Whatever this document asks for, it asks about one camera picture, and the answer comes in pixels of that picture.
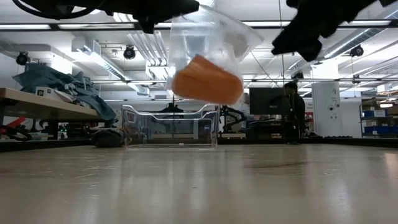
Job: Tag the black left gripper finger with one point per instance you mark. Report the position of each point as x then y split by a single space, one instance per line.
174 7

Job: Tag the white pillar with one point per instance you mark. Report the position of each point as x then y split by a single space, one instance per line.
326 99

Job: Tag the white box with label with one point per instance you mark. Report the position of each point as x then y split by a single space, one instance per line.
49 92

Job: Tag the black ceiling camera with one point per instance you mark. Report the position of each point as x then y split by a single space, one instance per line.
357 51
22 58
129 53
298 76

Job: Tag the dark grey cloth roll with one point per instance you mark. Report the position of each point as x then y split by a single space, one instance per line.
107 138

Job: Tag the wooden workbench with metal frame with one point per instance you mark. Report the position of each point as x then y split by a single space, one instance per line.
31 104

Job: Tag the silver ceiling duct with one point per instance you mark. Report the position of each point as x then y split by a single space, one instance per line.
351 42

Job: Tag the clear plastic zip bag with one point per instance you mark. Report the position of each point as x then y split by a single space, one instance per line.
199 37

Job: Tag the black table frame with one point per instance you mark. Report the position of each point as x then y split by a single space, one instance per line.
31 145

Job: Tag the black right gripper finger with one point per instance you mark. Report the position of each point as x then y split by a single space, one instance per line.
311 51
292 39

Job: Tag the person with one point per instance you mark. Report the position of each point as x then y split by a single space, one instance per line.
295 109

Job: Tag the orange elastic bandage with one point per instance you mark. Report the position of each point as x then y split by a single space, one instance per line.
206 82

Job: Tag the shelf with blue bins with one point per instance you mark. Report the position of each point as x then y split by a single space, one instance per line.
377 129

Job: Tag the black monitor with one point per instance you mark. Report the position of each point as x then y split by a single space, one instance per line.
264 99

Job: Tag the clear plastic bin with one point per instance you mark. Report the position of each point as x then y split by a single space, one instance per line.
174 127

